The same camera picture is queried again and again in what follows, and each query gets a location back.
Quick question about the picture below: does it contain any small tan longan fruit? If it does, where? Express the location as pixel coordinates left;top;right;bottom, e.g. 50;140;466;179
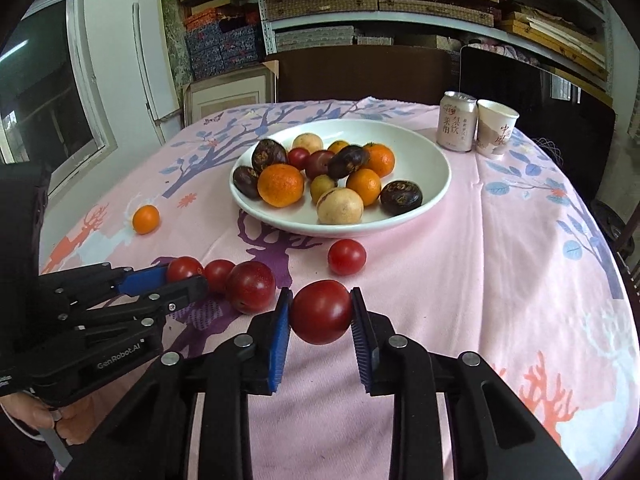
310;174;337;205

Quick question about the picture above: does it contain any pink drink can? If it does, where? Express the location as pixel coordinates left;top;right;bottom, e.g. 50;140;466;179
436;91;477;153

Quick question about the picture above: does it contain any brown wooden board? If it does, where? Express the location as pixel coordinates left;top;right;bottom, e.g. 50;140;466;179
267;44;458;105

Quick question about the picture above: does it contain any dark red plum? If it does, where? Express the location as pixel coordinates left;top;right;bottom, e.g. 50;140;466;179
305;150;334;180

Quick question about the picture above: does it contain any dark brown water chestnut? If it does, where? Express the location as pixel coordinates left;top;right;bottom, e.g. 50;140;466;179
327;144;369;181

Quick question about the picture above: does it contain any small orange kumquat fruit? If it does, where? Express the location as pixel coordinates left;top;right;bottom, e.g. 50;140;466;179
131;205;160;235

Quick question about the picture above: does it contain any white paper cup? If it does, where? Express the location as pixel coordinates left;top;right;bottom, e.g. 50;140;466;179
475;100;520;159

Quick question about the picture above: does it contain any framed picture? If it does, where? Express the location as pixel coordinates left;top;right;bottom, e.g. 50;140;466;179
183;61;279;126

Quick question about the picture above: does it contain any white oval plate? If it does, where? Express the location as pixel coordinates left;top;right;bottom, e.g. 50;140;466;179
228;118;452;239

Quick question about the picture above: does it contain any striped pepino melon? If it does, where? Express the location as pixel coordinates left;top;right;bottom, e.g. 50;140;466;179
292;132;323;154
316;188;364;226

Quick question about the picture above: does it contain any white board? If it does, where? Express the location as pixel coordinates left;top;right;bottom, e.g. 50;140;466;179
132;0;182;144

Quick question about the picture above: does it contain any small yellow orange fruit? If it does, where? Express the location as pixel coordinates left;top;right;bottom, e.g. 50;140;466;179
328;140;349;154

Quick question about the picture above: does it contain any black panel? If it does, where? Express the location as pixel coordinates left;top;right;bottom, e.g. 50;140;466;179
460;46;615;204

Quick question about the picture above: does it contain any metal storage shelf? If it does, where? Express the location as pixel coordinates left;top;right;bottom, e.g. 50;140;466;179
258;0;612;89

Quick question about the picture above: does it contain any dark purple striped chestnut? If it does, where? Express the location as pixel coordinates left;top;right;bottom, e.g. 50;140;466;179
252;138;288;174

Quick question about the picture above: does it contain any left hand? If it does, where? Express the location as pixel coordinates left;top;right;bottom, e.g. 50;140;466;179
1;392;96;445

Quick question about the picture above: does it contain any large orange mandarin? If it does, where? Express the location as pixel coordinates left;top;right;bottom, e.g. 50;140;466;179
257;164;305;208

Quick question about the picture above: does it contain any yellow orange round fruit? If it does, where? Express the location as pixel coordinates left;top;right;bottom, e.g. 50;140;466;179
346;168;382;207

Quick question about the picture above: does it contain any dark wooden chair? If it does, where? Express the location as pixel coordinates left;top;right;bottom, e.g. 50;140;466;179
590;200;639;308

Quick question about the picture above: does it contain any blue patterned boxes stack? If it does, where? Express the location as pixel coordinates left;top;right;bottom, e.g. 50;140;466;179
183;4;265;80

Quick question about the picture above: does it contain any window frame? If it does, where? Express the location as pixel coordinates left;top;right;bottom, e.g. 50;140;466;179
1;0;117;193

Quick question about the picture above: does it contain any red cherry tomato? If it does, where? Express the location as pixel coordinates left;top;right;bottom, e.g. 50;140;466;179
203;259;235;296
288;280;352;346
328;240;367;275
165;256;204;283
288;148;310;171

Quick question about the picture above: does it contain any pink deer print tablecloth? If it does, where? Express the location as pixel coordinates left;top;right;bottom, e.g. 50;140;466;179
43;98;639;479

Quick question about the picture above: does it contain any dark purple water chestnut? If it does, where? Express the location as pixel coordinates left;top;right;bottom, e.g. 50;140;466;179
380;180;423;216

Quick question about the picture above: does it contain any large red plum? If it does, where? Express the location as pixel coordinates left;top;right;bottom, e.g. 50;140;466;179
226;261;276;315

